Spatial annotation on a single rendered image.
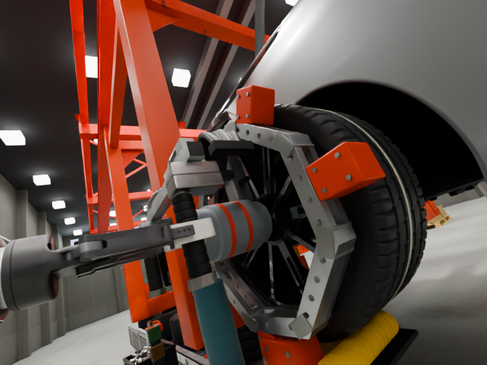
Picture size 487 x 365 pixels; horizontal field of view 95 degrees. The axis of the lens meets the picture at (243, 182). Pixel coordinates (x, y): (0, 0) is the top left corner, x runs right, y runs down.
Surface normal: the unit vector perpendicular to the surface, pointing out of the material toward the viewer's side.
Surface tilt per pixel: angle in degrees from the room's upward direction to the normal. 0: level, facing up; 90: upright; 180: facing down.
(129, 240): 90
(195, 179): 90
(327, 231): 90
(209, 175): 90
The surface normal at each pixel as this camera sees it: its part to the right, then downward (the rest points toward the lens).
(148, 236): 0.55, -0.44
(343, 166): -0.81, 0.09
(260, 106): 0.58, 0.17
